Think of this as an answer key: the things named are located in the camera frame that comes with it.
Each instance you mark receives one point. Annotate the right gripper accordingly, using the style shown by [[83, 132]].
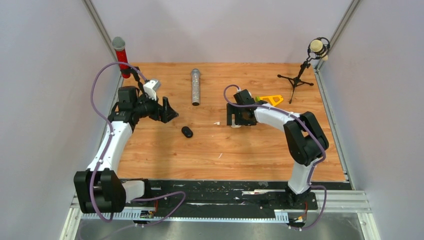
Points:
[[233, 109]]

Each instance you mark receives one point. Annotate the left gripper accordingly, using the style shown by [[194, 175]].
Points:
[[164, 114]]

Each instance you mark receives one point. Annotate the black earbud charging case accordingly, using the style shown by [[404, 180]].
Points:
[[187, 132]]

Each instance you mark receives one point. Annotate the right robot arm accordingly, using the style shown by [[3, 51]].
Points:
[[306, 141]]

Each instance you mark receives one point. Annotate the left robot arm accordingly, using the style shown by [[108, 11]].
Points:
[[98, 188]]

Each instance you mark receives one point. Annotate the yellow triangular plastic piece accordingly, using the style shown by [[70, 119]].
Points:
[[273, 100]]

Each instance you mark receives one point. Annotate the silver glitter microphone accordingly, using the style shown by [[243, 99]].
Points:
[[195, 87]]

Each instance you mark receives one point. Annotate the red glitter microphone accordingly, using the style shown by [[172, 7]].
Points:
[[119, 45]]

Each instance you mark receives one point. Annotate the black tripod mic stand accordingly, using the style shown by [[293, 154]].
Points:
[[297, 80]]

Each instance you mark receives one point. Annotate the beige condenser microphone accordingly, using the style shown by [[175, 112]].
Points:
[[319, 48]]

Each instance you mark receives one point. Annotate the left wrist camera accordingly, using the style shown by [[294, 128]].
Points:
[[151, 87]]

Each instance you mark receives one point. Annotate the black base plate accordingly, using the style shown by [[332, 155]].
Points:
[[225, 199]]

